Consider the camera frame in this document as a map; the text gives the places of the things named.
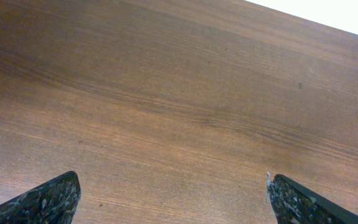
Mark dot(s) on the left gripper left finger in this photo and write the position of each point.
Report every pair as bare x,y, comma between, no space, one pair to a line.
54,201

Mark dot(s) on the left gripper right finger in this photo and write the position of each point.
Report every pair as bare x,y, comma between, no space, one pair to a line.
294,203

